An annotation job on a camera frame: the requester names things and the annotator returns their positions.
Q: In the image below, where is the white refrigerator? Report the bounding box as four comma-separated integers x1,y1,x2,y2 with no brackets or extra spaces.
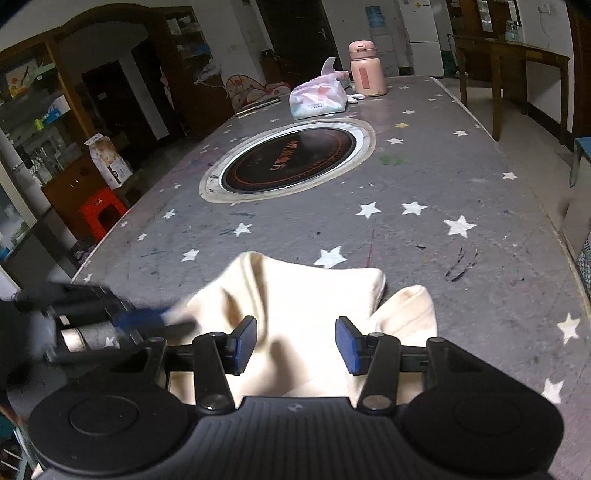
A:
399,0,446,78

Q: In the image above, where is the wooden shelf cabinet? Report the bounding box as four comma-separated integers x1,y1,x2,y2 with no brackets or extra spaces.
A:
0,6,236,245

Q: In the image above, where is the water dispenser with blue jug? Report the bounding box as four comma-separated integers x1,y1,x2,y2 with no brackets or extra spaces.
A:
365,4,400,77

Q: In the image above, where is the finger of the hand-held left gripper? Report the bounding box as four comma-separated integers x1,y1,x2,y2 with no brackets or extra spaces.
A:
134,322,197,341
113,307,180,331

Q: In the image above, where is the grey star tablecloth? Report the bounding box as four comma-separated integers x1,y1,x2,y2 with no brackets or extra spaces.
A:
69,76,591,480

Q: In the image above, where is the pink patterned folding chair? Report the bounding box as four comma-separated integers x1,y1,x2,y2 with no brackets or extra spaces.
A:
225,74,291,106

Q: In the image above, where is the cream sweatshirt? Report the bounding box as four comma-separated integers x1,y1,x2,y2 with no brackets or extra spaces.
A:
161,251,438,403

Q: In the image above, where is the dark wooden door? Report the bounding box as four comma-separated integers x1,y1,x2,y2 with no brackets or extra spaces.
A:
256,0,342,88

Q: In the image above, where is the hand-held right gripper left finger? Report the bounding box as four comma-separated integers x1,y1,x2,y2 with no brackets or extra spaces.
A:
111,316,258,412

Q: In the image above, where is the red plastic stool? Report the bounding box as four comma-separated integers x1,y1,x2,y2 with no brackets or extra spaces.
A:
78,187,129,243

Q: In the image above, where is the glass display cabinet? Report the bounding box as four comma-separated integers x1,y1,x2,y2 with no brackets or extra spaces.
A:
0,129,51,278

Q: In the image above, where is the blue chair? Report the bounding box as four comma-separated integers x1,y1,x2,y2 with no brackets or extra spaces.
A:
568,136,591,190

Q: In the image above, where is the pink insulated bottle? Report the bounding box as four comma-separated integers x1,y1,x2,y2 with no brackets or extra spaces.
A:
348,40,387,97

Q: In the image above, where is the pink tissue pack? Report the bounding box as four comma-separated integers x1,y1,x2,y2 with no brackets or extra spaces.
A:
288,56,349,121

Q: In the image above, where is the wooden glass-door cabinet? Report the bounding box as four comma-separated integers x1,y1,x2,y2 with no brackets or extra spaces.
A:
445,0,522,42

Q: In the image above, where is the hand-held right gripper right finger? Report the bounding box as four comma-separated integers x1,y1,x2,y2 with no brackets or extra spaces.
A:
335,316,483,412

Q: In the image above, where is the flat black remote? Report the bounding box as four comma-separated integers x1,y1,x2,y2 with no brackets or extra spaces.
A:
235,96,281,116

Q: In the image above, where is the wooden desk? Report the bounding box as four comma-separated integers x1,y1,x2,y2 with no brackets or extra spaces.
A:
450,34,571,143

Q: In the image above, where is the round black induction cooker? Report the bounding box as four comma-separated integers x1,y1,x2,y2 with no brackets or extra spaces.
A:
199,117,376,204

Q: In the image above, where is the printed carton box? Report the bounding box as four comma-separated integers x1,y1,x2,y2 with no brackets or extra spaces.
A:
84,133,134,190

